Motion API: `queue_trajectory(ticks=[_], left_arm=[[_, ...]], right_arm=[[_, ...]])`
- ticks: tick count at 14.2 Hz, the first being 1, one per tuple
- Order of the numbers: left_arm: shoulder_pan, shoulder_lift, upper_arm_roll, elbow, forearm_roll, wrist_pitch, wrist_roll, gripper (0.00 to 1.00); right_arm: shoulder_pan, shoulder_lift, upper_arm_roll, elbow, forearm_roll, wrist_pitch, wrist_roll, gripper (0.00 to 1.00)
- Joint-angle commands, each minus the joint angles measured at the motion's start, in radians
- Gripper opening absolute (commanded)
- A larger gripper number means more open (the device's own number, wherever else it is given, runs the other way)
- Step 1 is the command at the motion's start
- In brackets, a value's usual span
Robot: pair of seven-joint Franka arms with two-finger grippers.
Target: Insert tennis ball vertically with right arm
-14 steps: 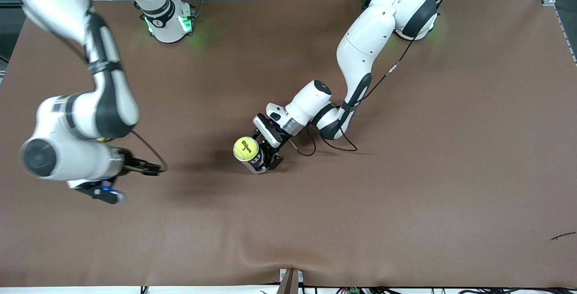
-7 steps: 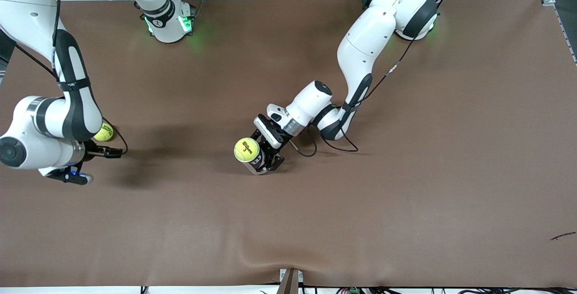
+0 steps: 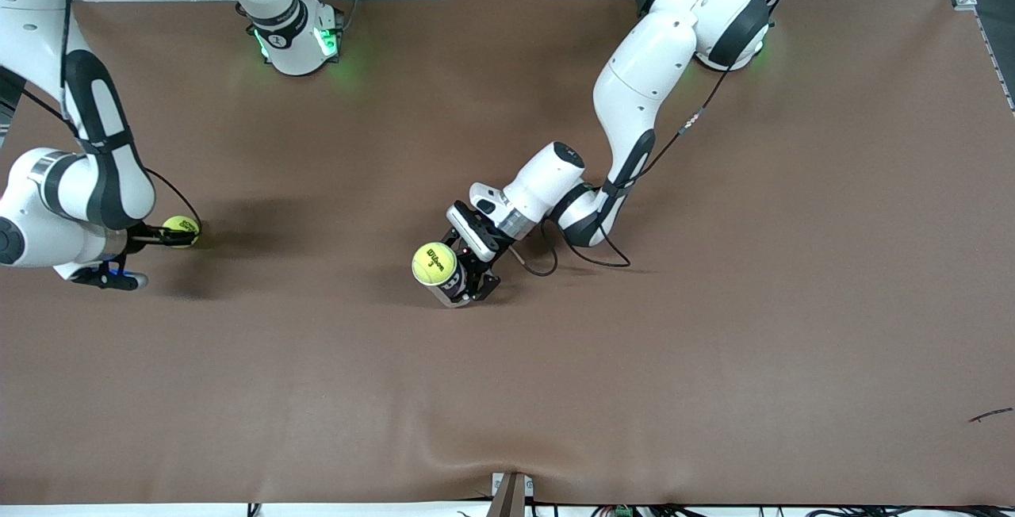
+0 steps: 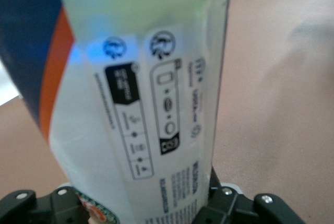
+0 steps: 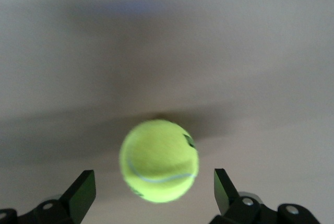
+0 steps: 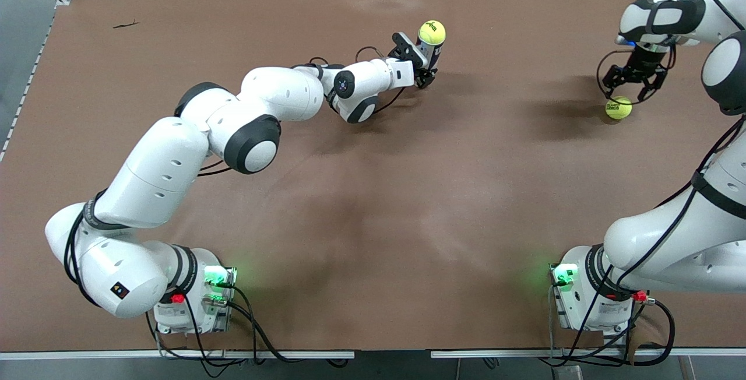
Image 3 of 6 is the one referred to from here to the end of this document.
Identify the yellow tennis ball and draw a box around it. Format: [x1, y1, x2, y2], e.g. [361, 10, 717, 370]
[163, 216, 201, 249]
[412, 242, 458, 287]

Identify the white blue tennis ball can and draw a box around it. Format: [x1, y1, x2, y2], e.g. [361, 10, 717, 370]
[424, 259, 477, 310]

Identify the brown table mat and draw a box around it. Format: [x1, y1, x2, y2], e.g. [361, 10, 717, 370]
[0, 0, 1015, 506]

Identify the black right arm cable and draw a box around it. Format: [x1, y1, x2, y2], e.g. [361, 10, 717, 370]
[59, 0, 203, 226]

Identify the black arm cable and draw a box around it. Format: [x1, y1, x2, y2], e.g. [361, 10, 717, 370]
[507, 0, 814, 278]
[59, 0, 203, 226]

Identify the silver table edge bracket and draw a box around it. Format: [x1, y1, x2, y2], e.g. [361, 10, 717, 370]
[488, 472, 534, 517]

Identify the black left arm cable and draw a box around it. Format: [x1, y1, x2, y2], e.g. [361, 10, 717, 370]
[507, 0, 814, 278]

